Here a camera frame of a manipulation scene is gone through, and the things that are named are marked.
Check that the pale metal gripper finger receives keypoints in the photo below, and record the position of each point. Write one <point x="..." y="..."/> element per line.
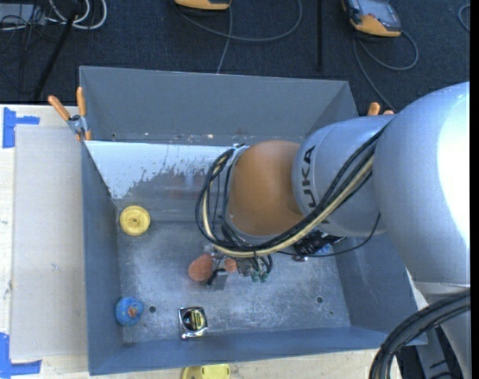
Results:
<point x="220" y="281"/>
<point x="214" y="252"/>

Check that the orange-brown rough ball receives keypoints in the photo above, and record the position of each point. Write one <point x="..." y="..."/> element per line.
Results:
<point x="199" y="269"/>

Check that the grey metal bin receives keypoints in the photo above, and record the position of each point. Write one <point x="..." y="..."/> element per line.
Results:
<point x="263" y="310"/>

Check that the yellow round wheel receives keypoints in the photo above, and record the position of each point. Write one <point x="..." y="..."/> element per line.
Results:
<point x="134" y="220"/>

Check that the yellow flat disc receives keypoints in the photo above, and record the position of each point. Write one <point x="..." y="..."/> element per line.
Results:
<point x="205" y="372"/>

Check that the blue toy duck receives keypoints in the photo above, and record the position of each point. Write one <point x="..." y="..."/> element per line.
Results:
<point x="128" y="311"/>

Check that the pale wood board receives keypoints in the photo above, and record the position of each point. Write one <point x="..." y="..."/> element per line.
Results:
<point x="46" y="231"/>

